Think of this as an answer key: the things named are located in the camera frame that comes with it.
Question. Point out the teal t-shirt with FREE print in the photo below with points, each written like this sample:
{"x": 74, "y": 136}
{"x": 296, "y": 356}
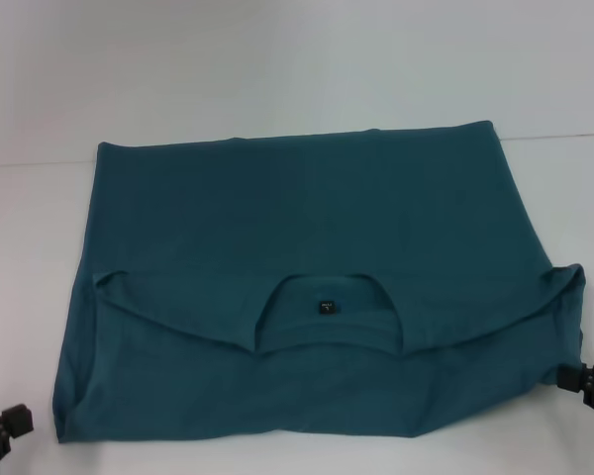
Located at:
{"x": 302, "y": 222}

